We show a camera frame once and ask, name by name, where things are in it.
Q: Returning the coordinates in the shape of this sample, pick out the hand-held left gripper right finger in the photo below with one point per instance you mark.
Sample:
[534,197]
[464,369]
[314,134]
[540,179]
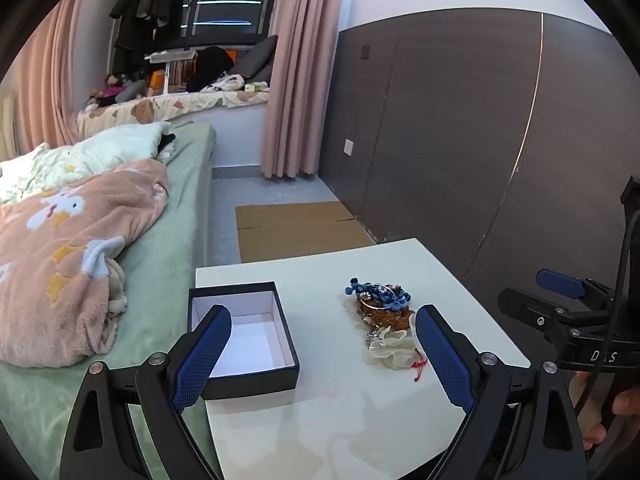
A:
[442,355]

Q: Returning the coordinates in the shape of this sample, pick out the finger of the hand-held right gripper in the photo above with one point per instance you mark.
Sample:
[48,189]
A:
[560,281]
[530,310]

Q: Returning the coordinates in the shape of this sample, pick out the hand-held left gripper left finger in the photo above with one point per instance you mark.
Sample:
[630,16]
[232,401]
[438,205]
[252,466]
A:
[202,360]

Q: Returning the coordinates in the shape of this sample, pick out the black jewelry box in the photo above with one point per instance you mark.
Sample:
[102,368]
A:
[250,330]

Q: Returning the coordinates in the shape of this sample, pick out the person's right hand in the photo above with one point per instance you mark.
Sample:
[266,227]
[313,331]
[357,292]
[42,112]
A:
[627,402]

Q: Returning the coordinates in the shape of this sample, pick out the blue knotted ornament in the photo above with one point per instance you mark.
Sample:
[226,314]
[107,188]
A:
[387,299]

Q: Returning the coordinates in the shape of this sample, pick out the silver bangle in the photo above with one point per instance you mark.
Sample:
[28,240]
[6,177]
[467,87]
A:
[370,304]

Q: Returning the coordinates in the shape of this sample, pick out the green bed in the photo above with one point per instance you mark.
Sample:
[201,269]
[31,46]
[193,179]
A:
[165,240]

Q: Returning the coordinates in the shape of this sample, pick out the flat brown cardboard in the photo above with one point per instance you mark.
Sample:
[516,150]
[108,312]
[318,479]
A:
[295,230]

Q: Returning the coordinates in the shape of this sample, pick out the peach duck print blanket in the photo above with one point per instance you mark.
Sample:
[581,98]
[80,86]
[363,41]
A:
[65,260]

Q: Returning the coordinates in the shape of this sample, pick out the pale printed quilt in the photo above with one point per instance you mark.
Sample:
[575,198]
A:
[35,175]

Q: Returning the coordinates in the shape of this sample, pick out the printed window seat cushion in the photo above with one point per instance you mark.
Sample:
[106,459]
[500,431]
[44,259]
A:
[190,105]

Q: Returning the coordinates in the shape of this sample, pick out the panda print cloth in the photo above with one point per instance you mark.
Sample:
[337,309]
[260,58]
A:
[227,82]

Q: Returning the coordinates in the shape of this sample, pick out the pile of plush toys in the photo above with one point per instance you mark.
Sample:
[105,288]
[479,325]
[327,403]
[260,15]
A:
[115,91]

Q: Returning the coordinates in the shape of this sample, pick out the orange box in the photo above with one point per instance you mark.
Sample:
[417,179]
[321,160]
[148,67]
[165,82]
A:
[157,79]

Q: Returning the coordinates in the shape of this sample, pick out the black bag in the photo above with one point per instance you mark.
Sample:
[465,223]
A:
[210,67]

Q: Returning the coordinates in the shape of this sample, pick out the white desk lamp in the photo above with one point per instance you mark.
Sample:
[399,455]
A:
[170,57]

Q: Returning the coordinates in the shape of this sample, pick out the grey pillow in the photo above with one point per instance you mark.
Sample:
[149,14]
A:
[255,60]

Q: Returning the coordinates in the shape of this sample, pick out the pink curtain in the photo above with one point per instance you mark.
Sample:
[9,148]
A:
[300,70]
[55,70]

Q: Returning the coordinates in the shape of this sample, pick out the dark framed window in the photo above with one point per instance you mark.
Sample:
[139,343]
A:
[225,5]

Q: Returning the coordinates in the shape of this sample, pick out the hanging dark clothes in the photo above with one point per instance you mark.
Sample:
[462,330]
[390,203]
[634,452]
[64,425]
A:
[140,5]

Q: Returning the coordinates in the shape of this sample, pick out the white wall socket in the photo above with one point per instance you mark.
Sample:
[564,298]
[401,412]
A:
[348,147]

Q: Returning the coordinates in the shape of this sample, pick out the dark wall switch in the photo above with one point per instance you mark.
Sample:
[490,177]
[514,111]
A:
[366,52]

